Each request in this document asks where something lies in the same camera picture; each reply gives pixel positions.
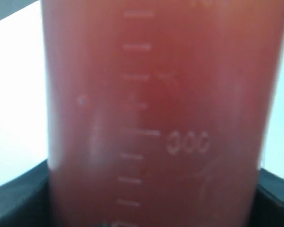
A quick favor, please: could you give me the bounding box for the red sauce squeeze bottle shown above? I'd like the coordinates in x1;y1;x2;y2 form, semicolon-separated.
41;0;284;227

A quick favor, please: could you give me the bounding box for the grey backdrop cloth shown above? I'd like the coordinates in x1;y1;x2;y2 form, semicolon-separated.
0;0;41;21

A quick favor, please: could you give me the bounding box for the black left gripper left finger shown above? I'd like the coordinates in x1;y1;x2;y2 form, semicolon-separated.
0;160;54;227

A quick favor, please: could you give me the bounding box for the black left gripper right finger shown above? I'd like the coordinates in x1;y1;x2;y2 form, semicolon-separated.
250;169;284;227

